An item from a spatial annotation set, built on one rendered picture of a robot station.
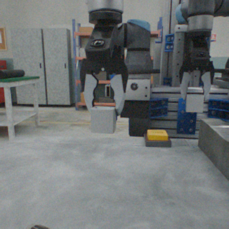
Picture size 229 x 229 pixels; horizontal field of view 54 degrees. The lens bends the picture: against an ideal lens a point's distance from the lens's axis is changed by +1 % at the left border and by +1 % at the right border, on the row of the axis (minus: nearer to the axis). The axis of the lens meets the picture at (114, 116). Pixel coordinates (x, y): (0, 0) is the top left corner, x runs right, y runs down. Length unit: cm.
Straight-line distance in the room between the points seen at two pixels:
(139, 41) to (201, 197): 82
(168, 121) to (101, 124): 70
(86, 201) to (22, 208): 11
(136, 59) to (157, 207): 81
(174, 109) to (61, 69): 503
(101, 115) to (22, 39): 597
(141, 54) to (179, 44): 21
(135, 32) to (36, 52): 521
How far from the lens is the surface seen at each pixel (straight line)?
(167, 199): 46
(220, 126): 67
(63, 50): 596
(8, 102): 340
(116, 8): 49
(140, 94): 99
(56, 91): 606
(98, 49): 40
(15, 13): 690
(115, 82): 48
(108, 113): 47
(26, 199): 48
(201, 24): 76
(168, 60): 133
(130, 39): 113
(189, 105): 75
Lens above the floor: 104
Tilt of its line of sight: 12 degrees down
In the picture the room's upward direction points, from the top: straight up
